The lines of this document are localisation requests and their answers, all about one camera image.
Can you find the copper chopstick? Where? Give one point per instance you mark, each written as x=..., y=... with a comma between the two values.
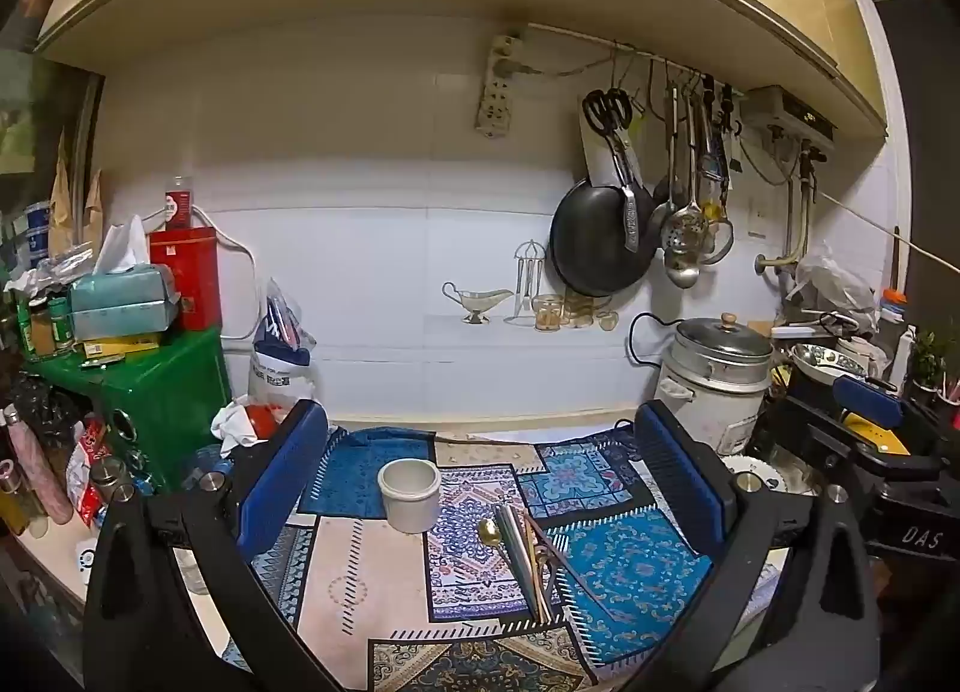
x=577, y=573

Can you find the white hanging rail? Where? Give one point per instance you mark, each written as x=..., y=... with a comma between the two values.
x=600, y=41

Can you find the yellow flat box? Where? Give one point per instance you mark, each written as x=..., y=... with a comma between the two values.
x=120, y=345

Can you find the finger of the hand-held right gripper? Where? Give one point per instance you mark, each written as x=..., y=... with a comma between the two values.
x=832, y=441
x=868, y=398

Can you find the red label bottle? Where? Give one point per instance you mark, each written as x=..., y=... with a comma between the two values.
x=180, y=204

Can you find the green box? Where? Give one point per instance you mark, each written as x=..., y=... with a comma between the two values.
x=165, y=392

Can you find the white wall appliance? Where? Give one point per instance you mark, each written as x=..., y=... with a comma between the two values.
x=784, y=110

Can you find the brown paper bags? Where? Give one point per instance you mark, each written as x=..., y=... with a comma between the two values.
x=64, y=204

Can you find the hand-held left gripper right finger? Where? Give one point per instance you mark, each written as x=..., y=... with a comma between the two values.
x=679, y=482

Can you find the thin wooden pole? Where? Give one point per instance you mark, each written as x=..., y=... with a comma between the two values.
x=870, y=218

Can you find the white ceramic cup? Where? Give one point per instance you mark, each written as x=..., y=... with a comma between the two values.
x=409, y=501

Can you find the pink bottle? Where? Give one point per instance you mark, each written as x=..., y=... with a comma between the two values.
x=41, y=467

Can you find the steel ladle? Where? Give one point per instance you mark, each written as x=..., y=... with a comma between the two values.
x=682, y=273

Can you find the small potted plant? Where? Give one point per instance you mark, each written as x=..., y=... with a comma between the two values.
x=928, y=358

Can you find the white rag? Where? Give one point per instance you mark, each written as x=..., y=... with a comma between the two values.
x=229, y=426

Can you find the gold spoon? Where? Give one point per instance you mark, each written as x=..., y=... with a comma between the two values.
x=490, y=531

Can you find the patterned bowl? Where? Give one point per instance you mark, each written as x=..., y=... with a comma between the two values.
x=821, y=360

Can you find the clear plastic bag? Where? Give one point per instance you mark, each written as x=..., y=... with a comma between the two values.
x=832, y=287

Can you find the dark hanging kitchen tool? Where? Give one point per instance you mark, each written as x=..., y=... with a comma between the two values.
x=721, y=137

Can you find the white power strip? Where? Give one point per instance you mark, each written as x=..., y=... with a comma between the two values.
x=495, y=99

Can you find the red tin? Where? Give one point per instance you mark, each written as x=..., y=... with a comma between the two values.
x=184, y=279

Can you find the white rice cooker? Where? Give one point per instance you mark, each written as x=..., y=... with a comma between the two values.
x=705, y=392

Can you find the steel slotted spoon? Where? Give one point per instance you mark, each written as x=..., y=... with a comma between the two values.
x=686, y=231

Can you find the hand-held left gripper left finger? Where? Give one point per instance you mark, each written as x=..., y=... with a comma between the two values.
x=285, y=471

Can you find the black wok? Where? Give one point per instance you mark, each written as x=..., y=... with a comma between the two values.
x=592, y=242

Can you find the blue white plastic bag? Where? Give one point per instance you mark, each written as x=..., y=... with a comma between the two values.
x=281, y=362

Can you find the patterned blue mat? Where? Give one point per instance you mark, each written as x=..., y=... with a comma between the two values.
x=352, y=587

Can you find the green chopstick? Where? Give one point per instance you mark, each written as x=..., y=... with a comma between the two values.
x=511, y=546

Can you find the teal tissue box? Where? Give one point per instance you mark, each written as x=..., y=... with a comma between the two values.
x=124, y=302

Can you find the red white snack packet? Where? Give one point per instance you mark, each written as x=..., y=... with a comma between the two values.
x=86, y=467

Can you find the red lid jar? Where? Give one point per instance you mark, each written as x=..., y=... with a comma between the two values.
x=266, y=422

